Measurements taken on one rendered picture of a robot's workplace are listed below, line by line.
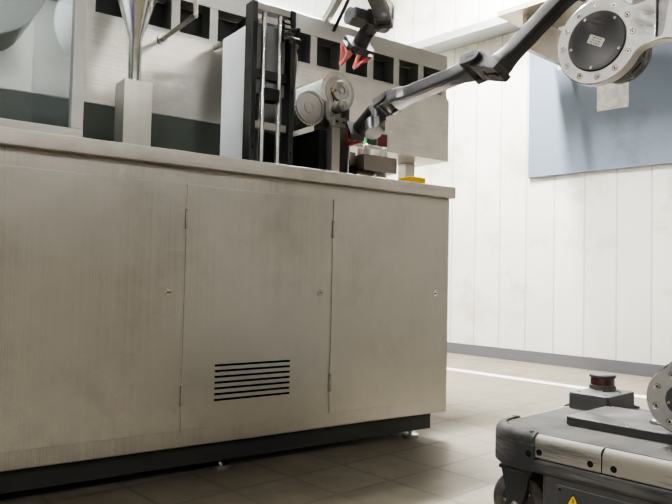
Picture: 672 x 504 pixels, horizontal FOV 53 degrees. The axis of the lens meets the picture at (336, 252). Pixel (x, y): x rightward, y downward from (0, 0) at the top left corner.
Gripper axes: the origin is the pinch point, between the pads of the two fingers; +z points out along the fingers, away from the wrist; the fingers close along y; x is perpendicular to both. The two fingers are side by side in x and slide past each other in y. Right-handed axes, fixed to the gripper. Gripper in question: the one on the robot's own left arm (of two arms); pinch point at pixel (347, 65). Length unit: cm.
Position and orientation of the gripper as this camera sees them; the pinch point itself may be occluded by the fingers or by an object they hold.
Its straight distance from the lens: 248.1
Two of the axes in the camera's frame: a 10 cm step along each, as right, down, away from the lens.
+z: -4.7, 6.5, 5.9
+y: 8.1, 0.5, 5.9
